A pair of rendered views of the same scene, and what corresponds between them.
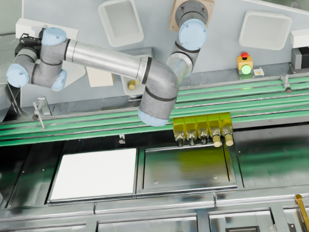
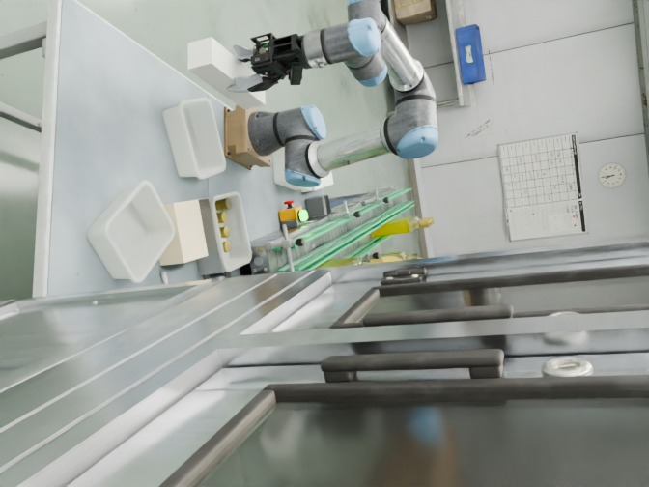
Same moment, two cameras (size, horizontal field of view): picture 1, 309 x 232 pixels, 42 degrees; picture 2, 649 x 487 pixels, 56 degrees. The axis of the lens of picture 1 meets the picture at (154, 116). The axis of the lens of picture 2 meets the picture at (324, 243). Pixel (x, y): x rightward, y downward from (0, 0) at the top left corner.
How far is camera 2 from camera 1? 222 cm
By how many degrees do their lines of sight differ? 73
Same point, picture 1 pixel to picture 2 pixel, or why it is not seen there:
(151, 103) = (431, 108)
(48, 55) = (379, 15)
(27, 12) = (64, 110)
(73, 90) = not seen: hidden behind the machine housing
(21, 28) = (216, 48)
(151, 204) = not seen: hidden behind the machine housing
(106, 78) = (199, 242)
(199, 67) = (256, 231)
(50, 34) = not seen: outside the picture
